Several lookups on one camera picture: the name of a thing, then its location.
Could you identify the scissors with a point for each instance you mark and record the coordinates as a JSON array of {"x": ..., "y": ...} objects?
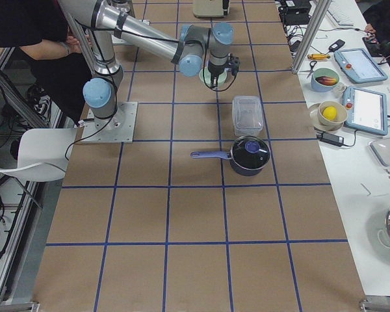
[{"x": 312, "y": 65}]

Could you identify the aluminium frame post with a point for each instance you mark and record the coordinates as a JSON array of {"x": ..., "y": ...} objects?
[{"x": 312, "y": 28}]

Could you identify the person in black shirt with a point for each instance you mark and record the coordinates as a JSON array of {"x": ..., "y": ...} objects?
[{"x": 39, "y": 29}]

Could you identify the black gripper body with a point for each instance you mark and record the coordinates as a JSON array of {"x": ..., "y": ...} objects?
[{"x": 216, "y": 70}]

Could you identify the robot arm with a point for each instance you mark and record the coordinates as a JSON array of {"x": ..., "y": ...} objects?
[{"x": 96, "y": 23}]

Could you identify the lower teach pendant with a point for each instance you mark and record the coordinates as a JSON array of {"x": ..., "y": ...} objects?
[{"x": 366, "y": 109}]

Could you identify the beige bowl with lemon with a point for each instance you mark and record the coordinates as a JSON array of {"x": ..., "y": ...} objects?
[{"x": 331, "y": 113}]

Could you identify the black power adapter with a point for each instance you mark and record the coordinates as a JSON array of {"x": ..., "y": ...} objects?
[{"x": 331, "y": 139}]

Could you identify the black computer box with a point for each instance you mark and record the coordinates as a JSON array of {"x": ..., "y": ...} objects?
[{"x": 294, "y": 12}]

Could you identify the green bowl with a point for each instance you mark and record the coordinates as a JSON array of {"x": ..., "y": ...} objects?
[{"x": 205, "y": 77}]

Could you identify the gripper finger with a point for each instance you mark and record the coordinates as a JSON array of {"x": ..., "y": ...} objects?
[{"x": 214, "y": 81}]

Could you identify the grey lidded box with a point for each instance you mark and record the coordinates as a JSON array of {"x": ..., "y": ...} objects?
[{"x": 381, "y": 149}]

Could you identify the teach pendant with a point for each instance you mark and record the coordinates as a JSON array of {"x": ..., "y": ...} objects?
[
  {"x": 359, "y": 66},
  {"x": 366, "y": 109}
]

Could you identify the upper teach pendant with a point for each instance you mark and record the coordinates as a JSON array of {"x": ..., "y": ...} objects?
[{"x": 359, "y": 66}]

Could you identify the white chair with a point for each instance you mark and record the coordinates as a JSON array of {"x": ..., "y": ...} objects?
[{"x": 42, "y": 155}]

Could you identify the beige plate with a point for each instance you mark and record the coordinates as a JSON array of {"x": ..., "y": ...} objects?
[{"x": 313, "y": 112}]

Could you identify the black car key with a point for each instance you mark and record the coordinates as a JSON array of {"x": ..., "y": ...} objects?
[{"x": 336, "y": 45}]

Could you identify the clear plastic container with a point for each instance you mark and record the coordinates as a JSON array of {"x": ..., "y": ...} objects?
[{"x": 247, "y": 115}]

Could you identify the yellow screwdriver tool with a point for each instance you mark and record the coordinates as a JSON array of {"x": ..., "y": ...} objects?
[{"x": 318, "y": 56}]

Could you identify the light blue fruit bowl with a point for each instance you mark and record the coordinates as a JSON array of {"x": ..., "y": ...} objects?
[{"x": 324, "y": 80}]

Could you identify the dark blue saucepan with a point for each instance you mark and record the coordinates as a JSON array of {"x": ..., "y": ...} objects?
[{"x": 247, "y": 156}]

